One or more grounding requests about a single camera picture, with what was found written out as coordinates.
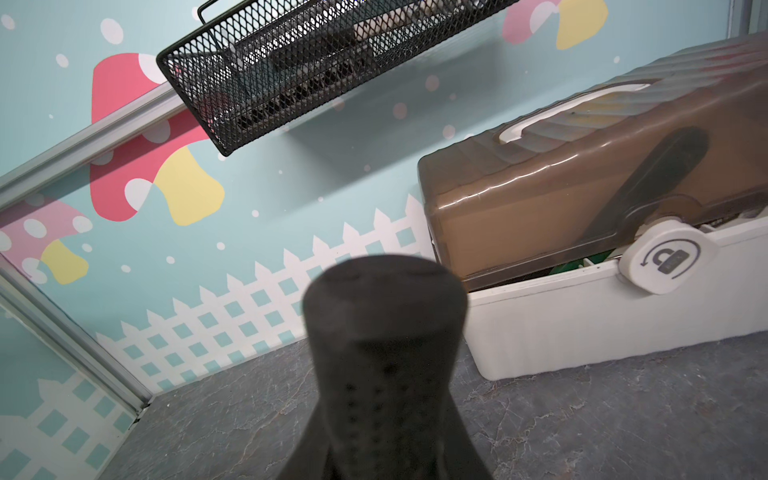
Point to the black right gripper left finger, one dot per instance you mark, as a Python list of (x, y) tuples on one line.
[(311, 459)]

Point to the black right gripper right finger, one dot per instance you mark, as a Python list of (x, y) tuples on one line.
[(459, 459)]

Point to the white storage box brown lid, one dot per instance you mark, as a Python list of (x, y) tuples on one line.
[(624, 220)]

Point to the socket set in black basket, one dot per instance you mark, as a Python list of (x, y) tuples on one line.
[(280, 56)]

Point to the black wire mesh basket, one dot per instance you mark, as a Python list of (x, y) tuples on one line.
[(193, 67)]

